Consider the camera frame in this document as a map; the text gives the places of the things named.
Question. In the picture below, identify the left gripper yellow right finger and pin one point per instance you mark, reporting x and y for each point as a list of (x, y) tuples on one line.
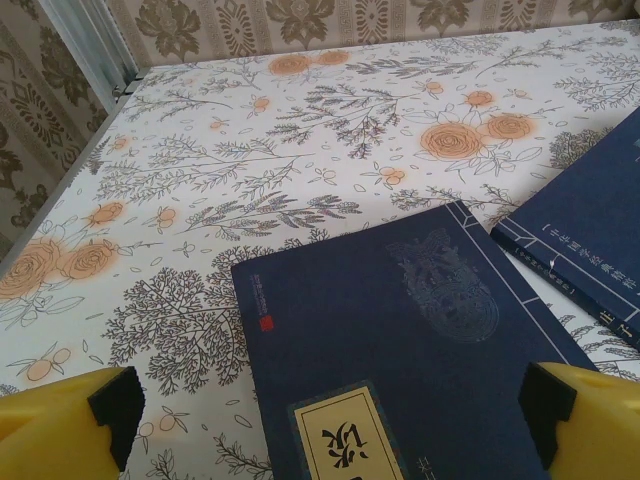
[(595, 430)]

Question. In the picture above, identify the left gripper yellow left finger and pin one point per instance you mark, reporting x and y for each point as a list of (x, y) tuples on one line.
[(50, 435)]

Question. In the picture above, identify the aluminium frame post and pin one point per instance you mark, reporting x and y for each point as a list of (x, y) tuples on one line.
[(95, 45)]

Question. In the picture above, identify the navy blue hardcover book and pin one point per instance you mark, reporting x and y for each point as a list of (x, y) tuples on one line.
[(590, 225), (400, 350)]

